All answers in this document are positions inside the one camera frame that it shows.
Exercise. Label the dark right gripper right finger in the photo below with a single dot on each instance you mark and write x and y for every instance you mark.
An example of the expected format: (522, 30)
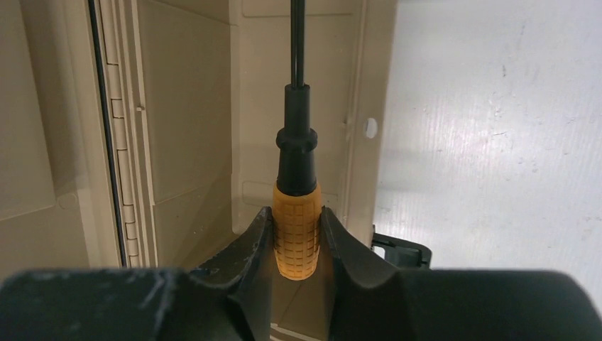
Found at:
(371, 299)

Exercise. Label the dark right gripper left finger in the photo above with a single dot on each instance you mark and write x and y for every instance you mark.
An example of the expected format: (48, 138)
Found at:
(228, 297)

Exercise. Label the orange handled screwdriver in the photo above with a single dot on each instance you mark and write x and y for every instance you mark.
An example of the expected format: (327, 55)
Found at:
(297, 200)

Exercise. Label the black box latch front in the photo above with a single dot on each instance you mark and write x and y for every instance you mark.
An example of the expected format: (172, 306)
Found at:
(400, 252)

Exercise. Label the tan plastic tool box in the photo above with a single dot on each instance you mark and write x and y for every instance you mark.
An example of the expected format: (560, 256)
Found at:
(185, 99)

